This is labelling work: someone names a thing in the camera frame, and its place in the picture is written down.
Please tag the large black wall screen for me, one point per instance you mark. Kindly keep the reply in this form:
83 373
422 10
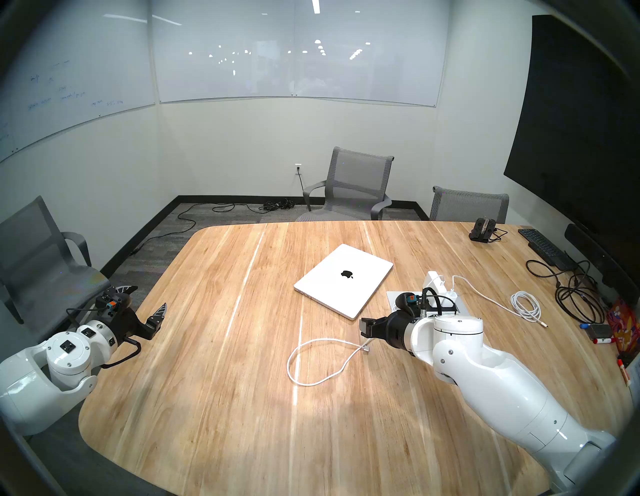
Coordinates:
575 125

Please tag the black video sound bar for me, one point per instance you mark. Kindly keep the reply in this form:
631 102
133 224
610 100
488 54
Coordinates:
600 260

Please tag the black keyboard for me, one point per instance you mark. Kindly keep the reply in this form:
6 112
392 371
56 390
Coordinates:
545 247

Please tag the silver MacBook laptop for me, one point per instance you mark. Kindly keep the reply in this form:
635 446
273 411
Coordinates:
345 280

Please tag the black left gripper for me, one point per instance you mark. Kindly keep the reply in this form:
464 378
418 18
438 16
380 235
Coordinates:
130 324

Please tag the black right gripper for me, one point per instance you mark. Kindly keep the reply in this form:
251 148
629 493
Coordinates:
395 330

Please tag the white MacBook power adapter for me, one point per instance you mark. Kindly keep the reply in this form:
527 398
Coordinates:
432 285

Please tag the small white charger plug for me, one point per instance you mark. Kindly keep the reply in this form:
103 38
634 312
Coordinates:
451 295

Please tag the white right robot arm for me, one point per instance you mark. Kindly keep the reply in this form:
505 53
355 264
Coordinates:
500 390

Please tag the black charging dock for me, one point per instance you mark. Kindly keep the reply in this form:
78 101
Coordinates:
482 230

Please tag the wide glass whiteboard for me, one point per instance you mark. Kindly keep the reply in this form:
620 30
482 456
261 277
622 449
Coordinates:
300 50

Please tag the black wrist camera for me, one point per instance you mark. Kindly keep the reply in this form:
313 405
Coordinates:
114 302
406 302

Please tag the red capped marker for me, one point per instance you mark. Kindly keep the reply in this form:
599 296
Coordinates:
604 341

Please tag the orange white marker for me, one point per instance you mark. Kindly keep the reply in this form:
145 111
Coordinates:
624 371

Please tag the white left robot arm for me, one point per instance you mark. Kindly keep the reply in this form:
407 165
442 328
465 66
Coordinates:
30 385

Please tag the grey whiteboard eraser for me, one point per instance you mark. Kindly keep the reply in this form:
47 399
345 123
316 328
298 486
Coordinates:
598 331

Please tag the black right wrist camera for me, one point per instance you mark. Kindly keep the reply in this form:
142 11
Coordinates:
406 302

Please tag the colourful patterned bag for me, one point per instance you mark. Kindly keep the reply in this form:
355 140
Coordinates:
624 327

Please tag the whiteboard with blue writing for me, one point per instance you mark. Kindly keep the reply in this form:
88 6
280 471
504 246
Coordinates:
65 65

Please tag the grey mesh office chair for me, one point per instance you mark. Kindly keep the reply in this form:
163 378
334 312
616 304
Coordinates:
467 205
35 255
357 175

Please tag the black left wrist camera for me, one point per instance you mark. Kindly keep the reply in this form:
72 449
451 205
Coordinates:
114 302

